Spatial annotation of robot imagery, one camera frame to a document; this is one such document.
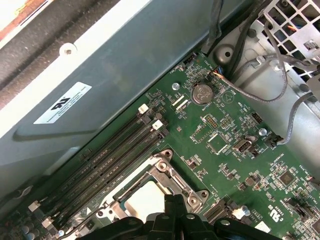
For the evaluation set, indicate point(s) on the silver CPU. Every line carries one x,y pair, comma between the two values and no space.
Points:
145,200

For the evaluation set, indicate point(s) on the silver motherboard screw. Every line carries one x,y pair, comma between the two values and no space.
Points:
262,131
175,86

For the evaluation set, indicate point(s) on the green motherboard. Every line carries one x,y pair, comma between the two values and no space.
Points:
225,162

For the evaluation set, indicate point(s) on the metal socket cover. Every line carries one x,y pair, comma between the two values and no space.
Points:
161,180

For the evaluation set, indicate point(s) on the metal internal USB port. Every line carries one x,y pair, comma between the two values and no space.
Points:
241,146

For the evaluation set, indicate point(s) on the CPU socket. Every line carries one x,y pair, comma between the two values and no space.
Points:
157,157

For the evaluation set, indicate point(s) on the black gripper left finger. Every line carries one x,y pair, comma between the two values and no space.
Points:
165,225

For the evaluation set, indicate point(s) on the silver coin battery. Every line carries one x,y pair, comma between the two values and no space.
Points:
202,93

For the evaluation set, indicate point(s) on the black PC case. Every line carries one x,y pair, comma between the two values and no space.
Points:
112,75

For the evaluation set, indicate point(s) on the RAM slot with black clips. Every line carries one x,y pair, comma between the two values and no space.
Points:
94,168
110,183

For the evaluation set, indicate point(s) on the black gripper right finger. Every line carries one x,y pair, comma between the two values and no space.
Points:
190,227

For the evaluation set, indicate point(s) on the silver metal drive cage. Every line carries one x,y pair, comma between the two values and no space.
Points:
263,15

